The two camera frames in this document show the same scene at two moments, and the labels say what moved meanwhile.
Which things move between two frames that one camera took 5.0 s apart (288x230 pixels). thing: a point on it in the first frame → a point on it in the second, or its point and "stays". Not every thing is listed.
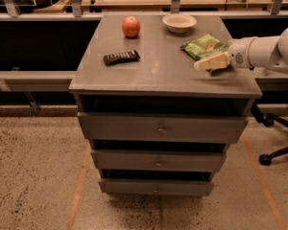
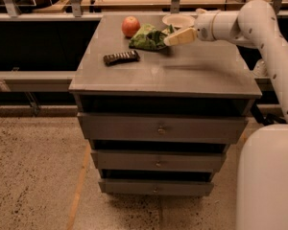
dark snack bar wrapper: x=121 y=57 stays
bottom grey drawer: x=156 y=187 stays
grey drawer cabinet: x=155 y=123 stays
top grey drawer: x=138 y=127 stays
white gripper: x=240 y=54 → x=204 y=27
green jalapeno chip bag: x=204 y=45 → x=149 y=37
